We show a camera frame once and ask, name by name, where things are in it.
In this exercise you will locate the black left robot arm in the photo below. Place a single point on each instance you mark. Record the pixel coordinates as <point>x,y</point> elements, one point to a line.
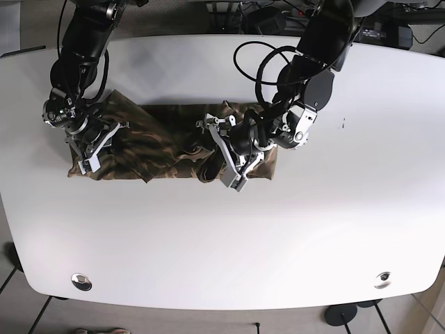
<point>304,87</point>

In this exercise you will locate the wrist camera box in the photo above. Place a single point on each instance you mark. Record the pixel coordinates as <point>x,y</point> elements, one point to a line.
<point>232,179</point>
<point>89,165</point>

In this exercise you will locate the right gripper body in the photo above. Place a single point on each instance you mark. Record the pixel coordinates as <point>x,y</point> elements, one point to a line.
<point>88,138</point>

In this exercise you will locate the black round stand base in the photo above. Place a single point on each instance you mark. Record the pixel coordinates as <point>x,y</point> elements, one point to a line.
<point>340,315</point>

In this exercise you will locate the camouflage T-shirt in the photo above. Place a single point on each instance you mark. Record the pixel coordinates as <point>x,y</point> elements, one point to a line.
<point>162,141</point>

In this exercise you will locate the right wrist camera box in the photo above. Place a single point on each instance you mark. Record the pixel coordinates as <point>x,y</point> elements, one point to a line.
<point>89,165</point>

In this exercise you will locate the right table grommet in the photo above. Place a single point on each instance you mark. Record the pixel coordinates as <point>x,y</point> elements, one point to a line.
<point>383,280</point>

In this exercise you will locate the left table grommet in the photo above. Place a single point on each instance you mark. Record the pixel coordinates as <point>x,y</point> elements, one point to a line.
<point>81,282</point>

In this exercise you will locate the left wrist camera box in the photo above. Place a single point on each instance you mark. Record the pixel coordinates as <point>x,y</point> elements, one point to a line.
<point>232,179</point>

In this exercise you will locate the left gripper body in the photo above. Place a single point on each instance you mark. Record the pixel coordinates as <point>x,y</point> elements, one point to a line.
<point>239,142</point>

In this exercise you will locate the table grommet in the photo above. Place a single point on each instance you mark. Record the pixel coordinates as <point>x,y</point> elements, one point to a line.
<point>383,280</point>
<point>81,282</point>

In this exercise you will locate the grey sneaker shoe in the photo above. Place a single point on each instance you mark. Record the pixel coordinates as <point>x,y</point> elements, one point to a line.
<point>109,331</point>

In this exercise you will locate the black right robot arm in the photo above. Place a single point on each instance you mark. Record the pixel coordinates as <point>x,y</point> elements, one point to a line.
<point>78,79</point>

